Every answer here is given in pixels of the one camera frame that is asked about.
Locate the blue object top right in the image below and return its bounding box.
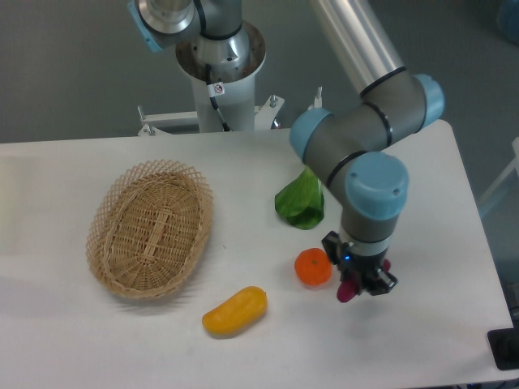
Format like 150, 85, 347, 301
496, 0, 519, 45

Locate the white metal bracket post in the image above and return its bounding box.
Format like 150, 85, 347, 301
307, 86, 323, 110

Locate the white frame at right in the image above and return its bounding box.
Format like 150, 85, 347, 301
478, 138, 518, 219

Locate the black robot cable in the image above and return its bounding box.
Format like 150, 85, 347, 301
204, 63, 233, 133

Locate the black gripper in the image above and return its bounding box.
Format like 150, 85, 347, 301
321, 231, 398, 296

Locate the green bok choy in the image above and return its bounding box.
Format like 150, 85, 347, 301
275, 167, 324, 230

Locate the purple sweet potato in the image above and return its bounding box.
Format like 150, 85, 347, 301
337, 259, 392, 303

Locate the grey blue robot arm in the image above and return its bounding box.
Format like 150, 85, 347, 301
127, 1, 444, 302

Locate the orange tangerine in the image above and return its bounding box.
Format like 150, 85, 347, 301
294, 248, 332, 287

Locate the black device at table edge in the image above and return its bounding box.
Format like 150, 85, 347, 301
487, 328, 518, 371

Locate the yellow mango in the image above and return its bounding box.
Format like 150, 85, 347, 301
202, 286, 268, 336

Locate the woven wicker basket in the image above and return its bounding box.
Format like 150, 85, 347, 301
86, 160, 213, 299

